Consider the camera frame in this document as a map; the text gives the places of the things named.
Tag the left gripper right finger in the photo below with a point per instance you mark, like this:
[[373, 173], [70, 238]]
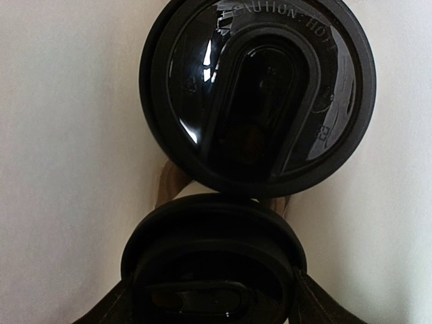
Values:
[[312, 304]]

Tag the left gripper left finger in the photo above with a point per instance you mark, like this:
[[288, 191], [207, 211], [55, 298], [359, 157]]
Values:
[[114, 308]]

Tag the black plastic cup lid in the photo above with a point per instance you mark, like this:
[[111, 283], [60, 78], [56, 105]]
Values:
[[211, 258]]

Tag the brown cardboard cup carrier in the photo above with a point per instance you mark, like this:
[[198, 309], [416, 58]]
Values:
[[175, 183]]

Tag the beige paper bag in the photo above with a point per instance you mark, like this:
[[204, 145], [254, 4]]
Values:
[[80, 168]]

